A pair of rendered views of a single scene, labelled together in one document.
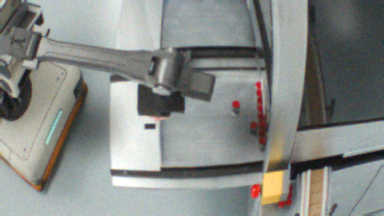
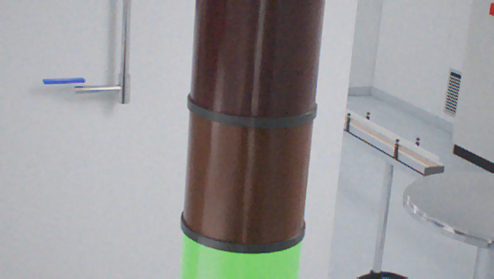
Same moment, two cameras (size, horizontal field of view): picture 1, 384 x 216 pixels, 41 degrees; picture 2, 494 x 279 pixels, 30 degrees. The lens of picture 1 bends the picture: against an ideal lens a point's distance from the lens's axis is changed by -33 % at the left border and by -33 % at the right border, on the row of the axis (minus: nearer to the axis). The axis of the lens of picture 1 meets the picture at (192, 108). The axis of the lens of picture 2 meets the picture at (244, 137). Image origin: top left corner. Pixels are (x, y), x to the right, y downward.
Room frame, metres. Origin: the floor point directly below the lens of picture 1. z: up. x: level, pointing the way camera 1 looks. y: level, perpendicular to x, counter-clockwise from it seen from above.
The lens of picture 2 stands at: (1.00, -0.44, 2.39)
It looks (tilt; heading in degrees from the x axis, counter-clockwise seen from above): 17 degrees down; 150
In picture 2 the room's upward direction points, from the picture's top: 4 degrees clockwise
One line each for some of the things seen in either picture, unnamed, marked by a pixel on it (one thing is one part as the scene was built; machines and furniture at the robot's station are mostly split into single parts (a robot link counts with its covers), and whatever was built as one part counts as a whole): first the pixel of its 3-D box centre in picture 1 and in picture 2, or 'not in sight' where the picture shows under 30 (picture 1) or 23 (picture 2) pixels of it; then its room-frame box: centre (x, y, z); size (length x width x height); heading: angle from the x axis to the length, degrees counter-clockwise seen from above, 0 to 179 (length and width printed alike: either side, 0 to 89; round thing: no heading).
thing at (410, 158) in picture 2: not in sight; (280, 83); (-4.22, 2.79, 0.92); 3.60 x 0.15 x 0.16; 176
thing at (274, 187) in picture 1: (274, 187); not in sight; (0.56, -0.18, 1.00); 0.08 x 0.07 x 0.07; 86
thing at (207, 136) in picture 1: (228, 119); not in sight; (0.82, -0.08, 0.90); 0.34 x 0.26 x 0.04; 86
